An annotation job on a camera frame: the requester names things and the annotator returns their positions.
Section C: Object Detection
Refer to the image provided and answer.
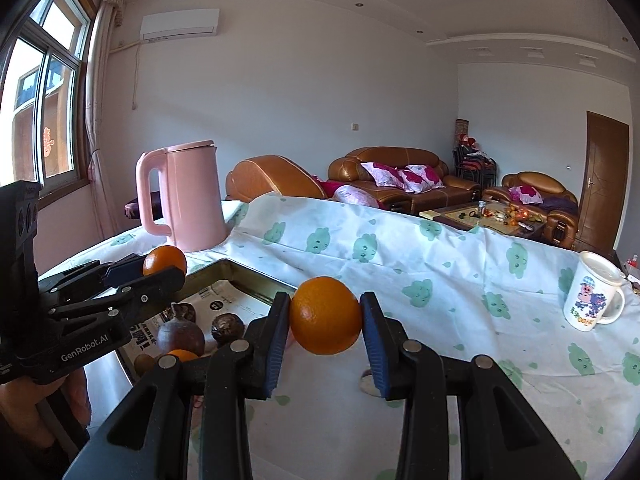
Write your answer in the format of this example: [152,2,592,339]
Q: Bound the small yellow-brown round fruit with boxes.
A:
[134,353,155,377]

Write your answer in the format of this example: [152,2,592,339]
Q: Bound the sugarcane piece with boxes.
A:
[359,368,382,398]

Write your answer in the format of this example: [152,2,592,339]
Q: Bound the pink electric kettle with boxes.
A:
[136,140,228,252]

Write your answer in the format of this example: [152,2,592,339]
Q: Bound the white green cloud tablecloth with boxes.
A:
[68,195,639,479]

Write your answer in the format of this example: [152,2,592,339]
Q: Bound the dark wrinkled mangosteen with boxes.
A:
[171,302,196,323]

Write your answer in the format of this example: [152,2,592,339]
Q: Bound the brown leather chaise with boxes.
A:
[226,155,326,203]

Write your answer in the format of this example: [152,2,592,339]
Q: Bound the armchair pink floral pillow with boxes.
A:
[508,184,544,205]

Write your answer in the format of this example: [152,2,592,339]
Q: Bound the pink round cushion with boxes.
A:
[332,184,380,208]

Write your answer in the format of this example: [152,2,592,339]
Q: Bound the brown wooden door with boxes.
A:
[576,110,629,257]

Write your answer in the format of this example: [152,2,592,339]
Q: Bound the coffee table with snacks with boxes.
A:
[419,200,546,240]

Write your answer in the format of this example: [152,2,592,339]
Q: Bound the purple round passion fruit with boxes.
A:
[156,310,205,356]

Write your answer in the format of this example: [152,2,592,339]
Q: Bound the printed paper in tin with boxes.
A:
[119,280,271,364]

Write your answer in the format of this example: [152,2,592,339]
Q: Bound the window with frame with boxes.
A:
[1,0,96,205]

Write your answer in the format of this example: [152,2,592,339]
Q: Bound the small orange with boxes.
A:
[168,349,198,363]
[142,245,188,275]

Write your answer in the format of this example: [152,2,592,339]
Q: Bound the person's left hand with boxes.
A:
[1,368,92,448]

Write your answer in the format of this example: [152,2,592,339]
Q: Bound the pink floral pillow left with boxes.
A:
[360,162,406,191]

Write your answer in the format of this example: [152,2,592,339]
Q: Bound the pink floral pillow right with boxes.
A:
[398,165,445,194]

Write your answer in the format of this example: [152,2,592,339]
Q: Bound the dark brown mangosteen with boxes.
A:
[210,313,245,347]

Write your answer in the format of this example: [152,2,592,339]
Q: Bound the pink metal tin box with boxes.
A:
[117,259,296,384]

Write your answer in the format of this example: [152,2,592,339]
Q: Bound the beige curtain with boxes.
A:
[85,0,126,238]

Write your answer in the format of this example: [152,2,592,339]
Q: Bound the white air conditioner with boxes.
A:
[140,9,220,42]

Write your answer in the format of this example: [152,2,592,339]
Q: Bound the white cartoon mug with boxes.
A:
[563,252,626,332]

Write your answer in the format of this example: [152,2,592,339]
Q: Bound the large orange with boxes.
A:
[288,276,362,356]

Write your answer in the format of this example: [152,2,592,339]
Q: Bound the stacked red black chairs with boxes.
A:
[452,134,498,188]

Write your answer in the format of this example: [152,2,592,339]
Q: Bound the brown leather armchair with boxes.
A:
[482,171,579,249]

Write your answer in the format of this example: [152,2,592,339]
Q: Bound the brown leather long sofa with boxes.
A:
[328,146,480,214]

